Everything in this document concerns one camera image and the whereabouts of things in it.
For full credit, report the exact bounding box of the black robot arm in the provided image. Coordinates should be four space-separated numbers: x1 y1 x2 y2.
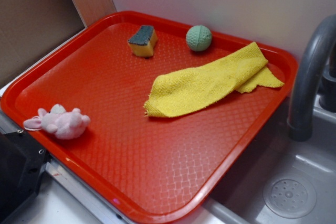
1 130 49 223

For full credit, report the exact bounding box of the pink plush bunny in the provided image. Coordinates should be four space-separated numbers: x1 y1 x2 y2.
23 104 91 140

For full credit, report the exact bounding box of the yellow microfibre cloth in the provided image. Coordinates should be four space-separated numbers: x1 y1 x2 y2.
144 42 284 118

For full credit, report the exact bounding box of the yellow sponge with dark scourer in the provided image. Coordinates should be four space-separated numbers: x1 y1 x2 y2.
128 25 158 57

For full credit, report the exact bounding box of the green textured ball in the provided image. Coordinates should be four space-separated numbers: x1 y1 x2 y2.
186 25 212 52

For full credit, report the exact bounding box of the red plastic tray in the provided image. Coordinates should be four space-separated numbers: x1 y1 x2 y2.
1 11 298 223

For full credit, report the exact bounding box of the grey toy sink basin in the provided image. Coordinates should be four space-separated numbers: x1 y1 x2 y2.
203 101 335 223

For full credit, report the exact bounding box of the grey toy faucet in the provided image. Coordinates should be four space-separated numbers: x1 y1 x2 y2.
287 15 335 142

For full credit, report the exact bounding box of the wooden back panel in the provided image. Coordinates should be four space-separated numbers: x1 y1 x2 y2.
1 0 116 87

